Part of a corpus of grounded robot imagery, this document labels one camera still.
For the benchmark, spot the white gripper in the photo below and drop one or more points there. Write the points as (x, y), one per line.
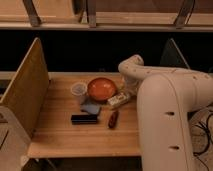
(131, 85)

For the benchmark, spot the small clear labelled bottle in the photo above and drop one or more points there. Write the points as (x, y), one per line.
(119, 99)

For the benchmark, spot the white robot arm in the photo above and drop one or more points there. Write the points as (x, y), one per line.
(164, 98)

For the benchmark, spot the orange bowl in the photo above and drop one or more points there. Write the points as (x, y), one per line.
(101, 89)

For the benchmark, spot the dark red chili pepper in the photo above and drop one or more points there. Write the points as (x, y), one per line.
(113, 119)

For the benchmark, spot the blue sponge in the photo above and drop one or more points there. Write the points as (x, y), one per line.
(90, 108)

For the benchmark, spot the right dark side panel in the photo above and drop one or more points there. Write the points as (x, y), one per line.
(172, 56)

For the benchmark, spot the black rectangular box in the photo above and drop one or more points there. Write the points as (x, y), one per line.
(84, 119)

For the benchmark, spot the clear plastic cup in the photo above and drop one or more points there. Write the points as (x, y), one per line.
(79, 91)

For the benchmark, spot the left wooden side panel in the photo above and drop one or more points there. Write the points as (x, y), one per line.
(23, 98)

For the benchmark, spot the wooden shelf rail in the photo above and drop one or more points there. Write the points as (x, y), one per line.
(108, 15)

